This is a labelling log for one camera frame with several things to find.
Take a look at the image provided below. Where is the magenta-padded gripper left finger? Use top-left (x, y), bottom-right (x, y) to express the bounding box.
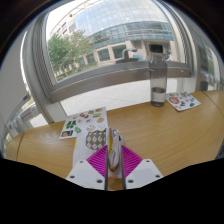
top-left (65, 144), bottom-right (110, 191)

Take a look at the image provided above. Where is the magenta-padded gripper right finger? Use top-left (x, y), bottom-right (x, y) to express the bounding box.
top-left (121, 144), bottom-right (165, 191)

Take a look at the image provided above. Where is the large colourful sticker sheet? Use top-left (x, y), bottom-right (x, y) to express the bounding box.
top-left (59, 106), bottom-right (109, 140)

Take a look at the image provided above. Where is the small colourful sticker sheet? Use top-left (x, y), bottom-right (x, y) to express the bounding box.
top-left (165, 91), bottom-right (202, 112)

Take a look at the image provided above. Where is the clear plastic water bottle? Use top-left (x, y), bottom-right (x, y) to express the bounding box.
top-left (148, 54), bottom-right (169, 108)

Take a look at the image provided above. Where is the green tree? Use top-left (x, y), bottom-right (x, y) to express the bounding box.
top-left (47, 29), bottom-right (95, 80)

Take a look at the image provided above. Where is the glass-fronted building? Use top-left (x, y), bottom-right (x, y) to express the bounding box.
top-left (49, 0), bottom-right (188, 68)

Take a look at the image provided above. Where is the grey window frame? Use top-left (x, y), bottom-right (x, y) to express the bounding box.
top-left (22, 0), bottom-right (203, 125)

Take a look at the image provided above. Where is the grey window handle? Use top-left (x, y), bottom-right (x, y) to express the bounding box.
top-left (114, 47), bottom-right (141, 65)

